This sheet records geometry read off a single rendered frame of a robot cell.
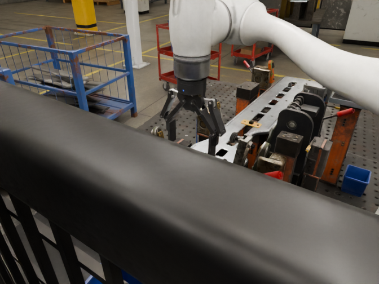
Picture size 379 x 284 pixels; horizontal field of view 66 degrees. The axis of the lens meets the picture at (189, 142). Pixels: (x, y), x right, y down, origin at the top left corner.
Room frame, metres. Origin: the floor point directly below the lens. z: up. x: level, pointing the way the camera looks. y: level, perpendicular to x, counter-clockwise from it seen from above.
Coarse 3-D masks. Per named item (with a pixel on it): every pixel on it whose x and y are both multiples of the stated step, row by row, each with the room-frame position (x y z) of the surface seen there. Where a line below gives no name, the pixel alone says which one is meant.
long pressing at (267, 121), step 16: (288, 80) 1.64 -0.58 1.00; (304, 80) 1.64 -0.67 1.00; (272, 96) 1.40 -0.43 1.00; (288, 96) 1.40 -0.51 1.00; (240, 112) 1.22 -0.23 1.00; (256, 112) 1.21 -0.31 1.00; (272, 112) 1.21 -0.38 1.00; (240, 128) 1.06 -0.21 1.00; (256, 128) 1.06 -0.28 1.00; (208, 144) 0.93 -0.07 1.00; (224, 144) 0.93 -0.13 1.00
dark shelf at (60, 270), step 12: (36, 216) 0.54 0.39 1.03; (24, 240) 0.46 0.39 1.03; (72, 240) 0.46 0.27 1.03; (48, 252) 0.43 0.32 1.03; (96, 252) 0.43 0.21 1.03; (36, 264) 0.40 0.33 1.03; (60, 264) 0.40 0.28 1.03; (24, 276) 0.37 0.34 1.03; (60, 276) 0.37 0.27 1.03; (84, 276) 0.37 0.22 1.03
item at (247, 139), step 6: (234, 132) 0.64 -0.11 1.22; (234, 138) 0.63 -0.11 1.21; (240, 138) 0.63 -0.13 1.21; (246, 138) 0.62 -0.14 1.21; (252, 138) 0.63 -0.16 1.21; (240, 144) 0.61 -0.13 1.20; (246, 144) 0.60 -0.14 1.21; (252, 144) 0.61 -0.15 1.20; (240, 150) 0.61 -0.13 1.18; (246, 150) 0.62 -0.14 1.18; (240, 156) 0.61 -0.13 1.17; (246, 156) 0.63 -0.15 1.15; (234, 162) 0.62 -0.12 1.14; (240, 162) 0.61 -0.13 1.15
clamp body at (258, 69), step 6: (258, 66) 1.71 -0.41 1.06; (264, 66) 1.71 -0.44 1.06; (252, 72) 1.69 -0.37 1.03; (258, 72) 1.67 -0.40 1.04; (264, 72) 1.65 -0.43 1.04; (270, 72) 1.64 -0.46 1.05; (252, 78) 1.69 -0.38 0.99; (258, 78) 1.67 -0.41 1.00; (264, 78) 1.65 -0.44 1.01; (264, 84) 1.65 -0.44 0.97; (270, 84) 1.67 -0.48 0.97; (264, 90) 1.65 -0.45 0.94
